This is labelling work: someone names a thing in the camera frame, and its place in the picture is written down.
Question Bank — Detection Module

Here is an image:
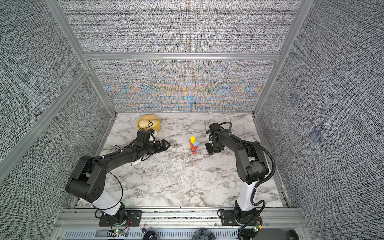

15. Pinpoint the yellow bamboo steamer basket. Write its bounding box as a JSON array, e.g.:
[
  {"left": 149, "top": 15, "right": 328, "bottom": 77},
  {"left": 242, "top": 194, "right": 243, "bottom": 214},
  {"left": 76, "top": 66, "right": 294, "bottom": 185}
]
[{"left": 137, "top": 115, "right": 161, "bottom": 133}]

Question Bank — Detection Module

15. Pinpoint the aluminium front rail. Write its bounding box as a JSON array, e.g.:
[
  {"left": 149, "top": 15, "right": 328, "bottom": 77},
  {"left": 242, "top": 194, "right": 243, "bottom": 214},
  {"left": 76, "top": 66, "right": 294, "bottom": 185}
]
[{"left": 55, "top": 207, "right": 307, "bottom": 230}]

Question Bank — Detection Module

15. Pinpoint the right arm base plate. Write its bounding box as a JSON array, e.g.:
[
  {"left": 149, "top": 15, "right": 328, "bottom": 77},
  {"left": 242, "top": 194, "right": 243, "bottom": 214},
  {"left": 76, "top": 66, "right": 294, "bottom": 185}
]
[{"left": 217, "top": 209, "right": 241, "bottom": 227}]

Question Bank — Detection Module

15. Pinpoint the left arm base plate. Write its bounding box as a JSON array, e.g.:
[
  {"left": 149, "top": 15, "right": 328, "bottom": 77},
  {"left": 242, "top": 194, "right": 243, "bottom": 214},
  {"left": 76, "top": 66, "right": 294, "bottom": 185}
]
[{"left": 99, "top": 210, "right": 143, "bottom": 227}]

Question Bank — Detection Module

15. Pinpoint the red rectangular block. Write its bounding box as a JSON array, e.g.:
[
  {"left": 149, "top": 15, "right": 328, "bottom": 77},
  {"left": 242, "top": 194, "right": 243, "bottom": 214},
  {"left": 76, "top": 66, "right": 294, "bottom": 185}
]
[{"left": 190, "top": 144, "right": 198, "bottom": 152}]

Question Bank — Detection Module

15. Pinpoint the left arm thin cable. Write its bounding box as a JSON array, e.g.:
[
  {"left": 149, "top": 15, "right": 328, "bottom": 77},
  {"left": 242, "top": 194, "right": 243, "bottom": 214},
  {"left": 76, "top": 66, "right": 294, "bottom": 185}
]
[{"left": 92, "top": 167, "right": 124, "bottom": 211}]

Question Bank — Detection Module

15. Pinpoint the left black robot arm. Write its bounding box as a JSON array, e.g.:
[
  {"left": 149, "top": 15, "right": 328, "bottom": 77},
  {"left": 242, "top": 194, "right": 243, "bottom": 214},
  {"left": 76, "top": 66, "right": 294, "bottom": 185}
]
[{"left": 65, "top": 130, "right": 171, "bottom": 226}]

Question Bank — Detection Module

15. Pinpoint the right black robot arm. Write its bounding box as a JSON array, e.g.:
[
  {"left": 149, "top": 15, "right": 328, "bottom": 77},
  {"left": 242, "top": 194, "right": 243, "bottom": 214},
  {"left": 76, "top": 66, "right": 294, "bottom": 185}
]
[{"left": 206, "top": 122, "right": 276, "bottom": 225}]

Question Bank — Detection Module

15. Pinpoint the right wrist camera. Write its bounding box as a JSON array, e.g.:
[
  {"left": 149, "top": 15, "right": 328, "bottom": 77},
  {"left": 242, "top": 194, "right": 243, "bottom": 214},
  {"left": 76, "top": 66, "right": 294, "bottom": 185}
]
[{"left": 207, "top": 123, "right": 221, "bottom": 135}]

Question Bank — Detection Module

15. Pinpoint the white alarm clock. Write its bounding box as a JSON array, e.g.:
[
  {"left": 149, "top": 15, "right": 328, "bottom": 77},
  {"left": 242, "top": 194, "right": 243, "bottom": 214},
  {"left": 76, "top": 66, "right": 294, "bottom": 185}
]
[{"left": 131, "top": 159, "right": 141, "bottom": 166}]

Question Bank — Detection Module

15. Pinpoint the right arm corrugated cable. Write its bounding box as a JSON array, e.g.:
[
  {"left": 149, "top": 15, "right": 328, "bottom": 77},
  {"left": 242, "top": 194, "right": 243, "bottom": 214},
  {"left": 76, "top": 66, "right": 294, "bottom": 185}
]
[{"left": 218, "top": 121, "right": 276, "bottom": 232}]

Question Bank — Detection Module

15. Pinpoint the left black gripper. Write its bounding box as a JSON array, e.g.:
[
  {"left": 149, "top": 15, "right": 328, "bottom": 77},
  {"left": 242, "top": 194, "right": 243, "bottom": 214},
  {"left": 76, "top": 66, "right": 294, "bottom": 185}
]
[{"left": 143, "top": 138, "right": 171, "bottom": 156}]

